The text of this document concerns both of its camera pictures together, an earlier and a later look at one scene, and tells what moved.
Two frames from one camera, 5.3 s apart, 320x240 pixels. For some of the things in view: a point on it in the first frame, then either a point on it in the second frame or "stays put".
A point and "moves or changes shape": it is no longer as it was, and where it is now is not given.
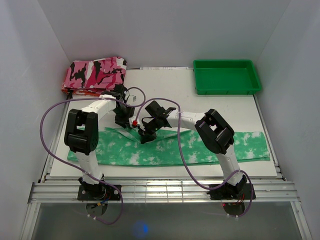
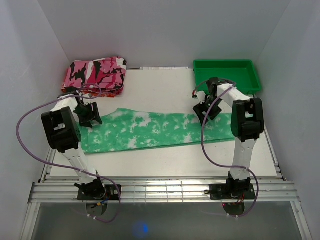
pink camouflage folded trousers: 105,73 stays put
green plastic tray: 226,77 stays put
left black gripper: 123,121 -> 92,116
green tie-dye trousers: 118,146 moves or changes shape
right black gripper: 146,135 -> 199,109
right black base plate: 229,192 stays put
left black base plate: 99,192 stays put
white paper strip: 165,68 stays put
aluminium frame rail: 67,192 stays put
